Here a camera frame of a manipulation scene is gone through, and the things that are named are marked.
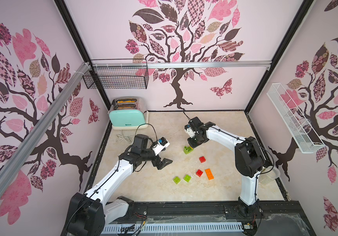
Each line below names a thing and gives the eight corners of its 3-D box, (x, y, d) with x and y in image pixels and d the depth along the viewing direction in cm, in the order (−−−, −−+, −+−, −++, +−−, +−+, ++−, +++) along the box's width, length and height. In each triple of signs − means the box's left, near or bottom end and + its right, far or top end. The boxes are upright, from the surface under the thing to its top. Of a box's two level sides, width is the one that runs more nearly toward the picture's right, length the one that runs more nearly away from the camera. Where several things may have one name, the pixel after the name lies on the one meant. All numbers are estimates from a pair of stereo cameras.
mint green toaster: (114, 131, 112) (105, 113, 96) (120, 115, 123) (112, 97, 108) (146, 131, 111) (142, 113, 96) (149, 115, 123) (145, 96, 108)
